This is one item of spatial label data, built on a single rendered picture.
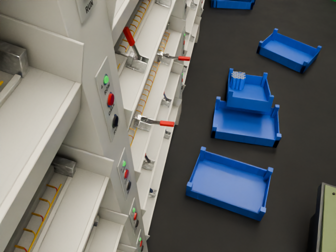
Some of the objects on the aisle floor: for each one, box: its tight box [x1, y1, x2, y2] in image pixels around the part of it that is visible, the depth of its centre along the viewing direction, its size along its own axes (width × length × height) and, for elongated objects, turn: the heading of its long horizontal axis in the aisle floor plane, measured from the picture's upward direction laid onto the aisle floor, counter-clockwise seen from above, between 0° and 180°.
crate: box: [211, 97, 282, 148], centre depth 138 cm, size 30×20×8 cm
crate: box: [186, 147, 274, 222], centre depth 117 cm, size 30×20×8 cm
